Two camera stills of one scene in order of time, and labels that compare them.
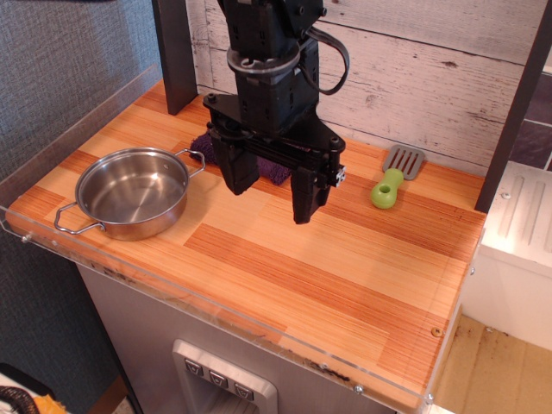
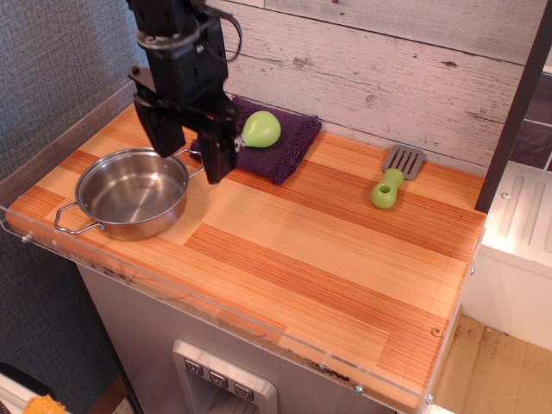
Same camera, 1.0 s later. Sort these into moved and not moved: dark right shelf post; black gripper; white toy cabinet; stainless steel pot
Moved: black gripper
Not moved: stainless steel pot; white toy cabinet; dark right shelf post
